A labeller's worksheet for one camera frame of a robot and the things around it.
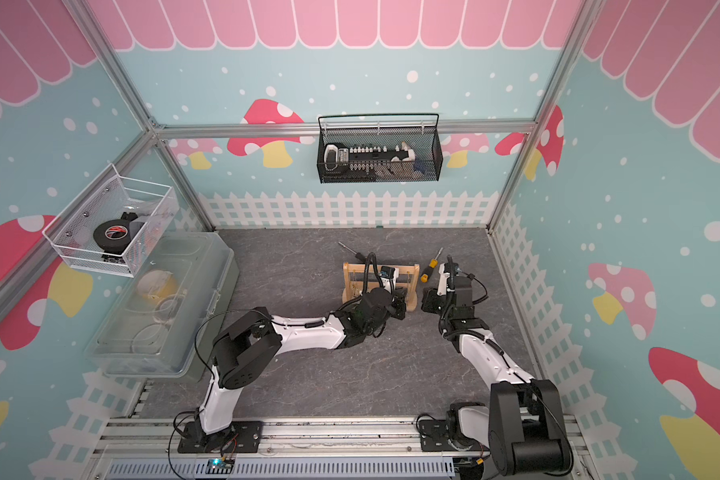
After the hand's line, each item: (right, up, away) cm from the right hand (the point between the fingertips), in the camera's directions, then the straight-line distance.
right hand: (426, 288), depth 89 cm
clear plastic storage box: (-68, -7, -17) cm, 70 cm away
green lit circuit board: (-54, -42, -16) cm, 70 cm away
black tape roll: (-78, +15, -18) cm, 82 cm away
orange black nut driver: (-21, +10, +22) cm, 32 cm away
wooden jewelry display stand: (-22, +2, 0) cm, 22 cm away
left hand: (-6, -2, -1) cm, 6 cm away
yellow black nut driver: (+6, +6, +18) cm, 20 cm away
